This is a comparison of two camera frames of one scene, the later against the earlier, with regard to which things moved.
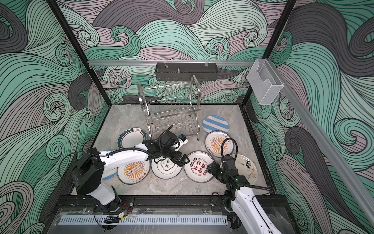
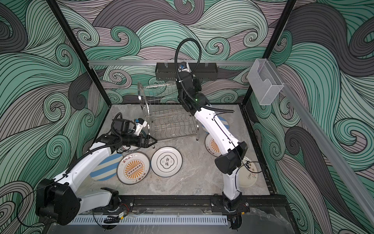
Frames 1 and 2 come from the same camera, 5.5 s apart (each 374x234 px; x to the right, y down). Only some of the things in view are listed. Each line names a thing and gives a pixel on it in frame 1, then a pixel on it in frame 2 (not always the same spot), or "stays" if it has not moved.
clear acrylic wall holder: [265, 82] stays
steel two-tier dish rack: [176, 106] stays
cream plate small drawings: [245, 166] stays
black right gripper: [213, 169] to [200, 86]
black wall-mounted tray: [184, 71] stays
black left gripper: [181, 163] to [146, 141]
